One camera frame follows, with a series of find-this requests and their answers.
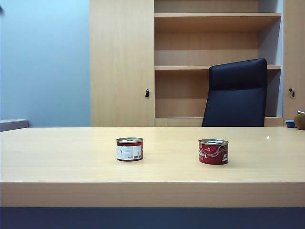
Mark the red tomato can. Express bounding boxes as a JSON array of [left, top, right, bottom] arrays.
[[198, 138, 229, 165], [116, 137, 144, 162]]

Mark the light wooden shelf cabinet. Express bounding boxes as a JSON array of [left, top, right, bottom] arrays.
[[89, 0, 305, 127]]

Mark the black office chair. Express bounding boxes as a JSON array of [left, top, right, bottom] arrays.
[[202, 58, 268, 127]]

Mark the brown round fuzzy object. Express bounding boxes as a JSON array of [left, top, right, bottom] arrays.
[[293, 114, 305, 131]]

